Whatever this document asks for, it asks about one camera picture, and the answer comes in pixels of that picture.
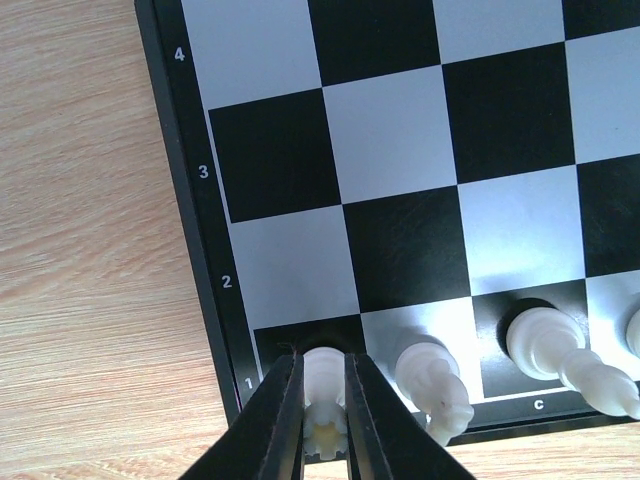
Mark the white bishop piece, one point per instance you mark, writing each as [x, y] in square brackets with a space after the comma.
[547, 344]

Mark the white knight piece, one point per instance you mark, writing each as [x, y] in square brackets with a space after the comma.
[428, 375]

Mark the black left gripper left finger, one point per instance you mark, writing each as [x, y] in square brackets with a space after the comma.
[265, 441]

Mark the black silver chess board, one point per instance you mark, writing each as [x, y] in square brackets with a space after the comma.
[361, 174]

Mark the white rook piece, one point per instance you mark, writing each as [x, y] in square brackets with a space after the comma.
[324, 423]

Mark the white queen piece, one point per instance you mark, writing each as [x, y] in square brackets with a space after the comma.
[633, 333]

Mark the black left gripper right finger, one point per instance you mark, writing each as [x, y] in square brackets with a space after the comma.
[384, 439]

